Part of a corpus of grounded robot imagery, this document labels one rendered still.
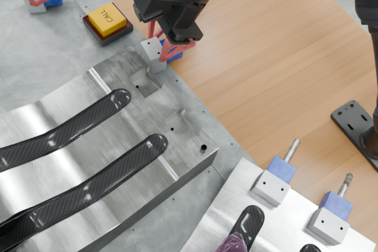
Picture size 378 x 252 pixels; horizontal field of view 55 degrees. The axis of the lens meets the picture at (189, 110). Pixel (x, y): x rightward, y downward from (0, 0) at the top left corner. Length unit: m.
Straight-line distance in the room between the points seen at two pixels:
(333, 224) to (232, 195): 0.17
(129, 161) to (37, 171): 0.14
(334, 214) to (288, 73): 0.33
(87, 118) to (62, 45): 0.24
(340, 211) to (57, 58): 0.62
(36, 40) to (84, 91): 0.23
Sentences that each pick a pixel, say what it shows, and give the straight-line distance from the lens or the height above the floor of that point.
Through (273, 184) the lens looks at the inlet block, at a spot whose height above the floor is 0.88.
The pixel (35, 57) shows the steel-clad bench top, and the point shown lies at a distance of 0.84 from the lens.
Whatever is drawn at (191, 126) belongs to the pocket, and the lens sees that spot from 0.66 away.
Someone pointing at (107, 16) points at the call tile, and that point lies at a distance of 0.83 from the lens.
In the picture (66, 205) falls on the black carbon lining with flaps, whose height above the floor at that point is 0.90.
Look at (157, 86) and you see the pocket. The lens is 0.69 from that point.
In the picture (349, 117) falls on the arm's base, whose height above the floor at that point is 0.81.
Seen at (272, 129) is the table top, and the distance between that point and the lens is 0.77.
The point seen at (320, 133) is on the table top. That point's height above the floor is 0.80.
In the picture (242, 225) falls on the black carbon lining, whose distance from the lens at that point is 0.64.
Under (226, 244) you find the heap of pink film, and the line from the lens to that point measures 0.60.
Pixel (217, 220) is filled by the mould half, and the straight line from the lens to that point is 0.63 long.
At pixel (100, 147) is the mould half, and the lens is 0.63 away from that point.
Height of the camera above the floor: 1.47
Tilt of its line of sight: 64 degrees down
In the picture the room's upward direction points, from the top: 10 degrees clockwise
